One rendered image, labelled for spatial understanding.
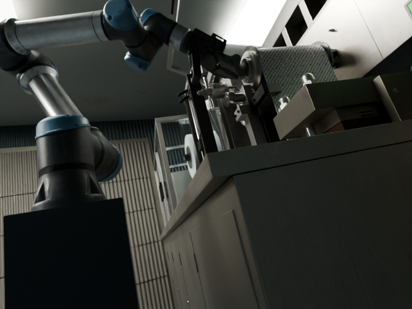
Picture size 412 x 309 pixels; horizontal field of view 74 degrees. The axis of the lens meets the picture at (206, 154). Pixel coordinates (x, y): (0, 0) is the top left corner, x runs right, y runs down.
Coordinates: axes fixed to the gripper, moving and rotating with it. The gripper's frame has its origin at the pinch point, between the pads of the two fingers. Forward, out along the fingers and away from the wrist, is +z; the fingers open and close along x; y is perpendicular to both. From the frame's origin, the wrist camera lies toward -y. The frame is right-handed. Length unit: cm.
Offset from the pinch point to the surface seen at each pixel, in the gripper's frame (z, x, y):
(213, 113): -4, 67, 23
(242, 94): 3.4, 1.7, -4.2
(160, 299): 41, 323, -101
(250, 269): 15, -29, -53
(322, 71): 21.7, -6.5, 11.4
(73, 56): -158, 175, 68
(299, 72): 15.3, -6.5, 6.8
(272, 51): 5.2, -6.1, 9.4
